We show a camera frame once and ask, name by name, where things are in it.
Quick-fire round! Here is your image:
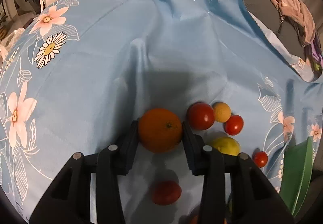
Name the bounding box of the red tomato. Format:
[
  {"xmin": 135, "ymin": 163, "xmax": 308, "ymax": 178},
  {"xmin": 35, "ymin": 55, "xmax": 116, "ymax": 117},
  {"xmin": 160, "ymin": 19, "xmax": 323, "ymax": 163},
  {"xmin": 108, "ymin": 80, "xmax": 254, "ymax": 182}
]
[
  {"xmin": 224, "ymin": 114, "xmax": 244, "ymax": 136},
  {"xmin": 186, "ymin": 102, "xmax": 215, "ymax": 131},
  {"xmin": 253, "ymin": 151, "xmax": 268, "ymax": 168},
  {"xmin": 151, "ymin": 181, "xmax": 182, "ymax": 206}
]

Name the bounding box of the yellow-green lemon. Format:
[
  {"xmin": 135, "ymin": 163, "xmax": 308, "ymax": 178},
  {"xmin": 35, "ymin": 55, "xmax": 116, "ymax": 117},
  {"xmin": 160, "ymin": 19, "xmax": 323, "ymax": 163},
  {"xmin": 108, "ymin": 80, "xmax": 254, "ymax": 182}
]
[{"xmin": 209, "ymin": 136, "xmax": 240, "ymax": 156}]

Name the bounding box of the small yellow-orange fruit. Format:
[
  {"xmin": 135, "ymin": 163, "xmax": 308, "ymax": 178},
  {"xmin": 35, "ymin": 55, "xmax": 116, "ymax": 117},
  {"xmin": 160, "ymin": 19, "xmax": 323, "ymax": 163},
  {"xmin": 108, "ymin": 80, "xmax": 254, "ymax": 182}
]
[{"xmin": 213, "ymin": 102, "xmax": 232, "ymax": 123}]

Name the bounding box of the small orange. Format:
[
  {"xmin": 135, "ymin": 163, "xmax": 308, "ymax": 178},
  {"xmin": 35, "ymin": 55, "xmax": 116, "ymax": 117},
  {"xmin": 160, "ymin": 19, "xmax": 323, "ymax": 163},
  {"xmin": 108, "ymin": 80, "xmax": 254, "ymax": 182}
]
[{"xmin": 138, "ymin": 109, "xmax": 182, "ymax": 154}]

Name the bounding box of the green plastic bowl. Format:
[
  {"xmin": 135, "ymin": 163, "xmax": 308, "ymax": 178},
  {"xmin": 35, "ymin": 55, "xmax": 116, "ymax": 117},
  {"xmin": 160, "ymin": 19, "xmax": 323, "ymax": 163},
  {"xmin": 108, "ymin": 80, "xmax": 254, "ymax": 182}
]
[{"xmin": 279, "ymin": 137, "xmax": 313, "ymax": 216}]

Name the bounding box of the light blue floral cloth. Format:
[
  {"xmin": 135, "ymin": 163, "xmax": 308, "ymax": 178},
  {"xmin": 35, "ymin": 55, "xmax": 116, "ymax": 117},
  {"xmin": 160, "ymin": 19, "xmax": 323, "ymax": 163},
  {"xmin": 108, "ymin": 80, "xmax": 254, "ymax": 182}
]
[{"xmin": 1, "ymin": 0, "xmax": 322, "ymax": 222}]

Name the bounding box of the pile of clothes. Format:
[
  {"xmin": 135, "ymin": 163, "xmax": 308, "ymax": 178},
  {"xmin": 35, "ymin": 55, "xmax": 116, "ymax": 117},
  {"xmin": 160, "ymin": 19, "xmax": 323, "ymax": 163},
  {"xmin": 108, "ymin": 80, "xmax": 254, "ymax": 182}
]
[{"xmin": 270, "ymin": 0, "xmax": 322, "ymax": 77}]

